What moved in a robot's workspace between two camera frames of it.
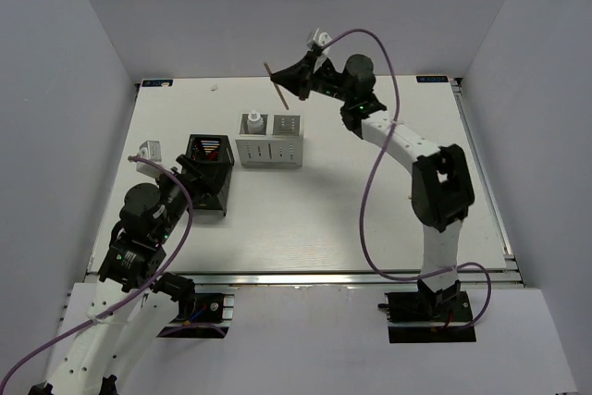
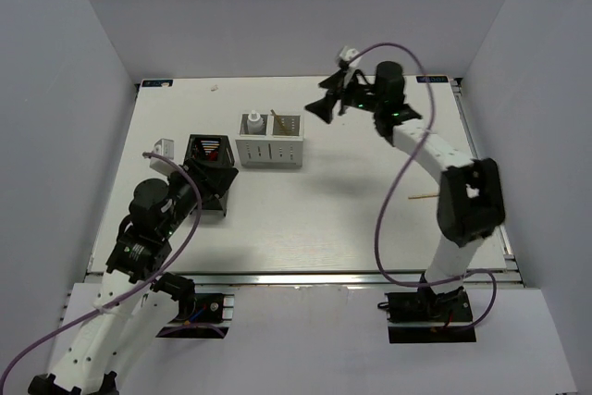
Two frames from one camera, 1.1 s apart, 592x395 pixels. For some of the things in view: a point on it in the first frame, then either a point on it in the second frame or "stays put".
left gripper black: (207, 180) stays put
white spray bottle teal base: (254, 122) stays put
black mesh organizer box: (214, 154) stays put
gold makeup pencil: (277, 87) to (281, 125)
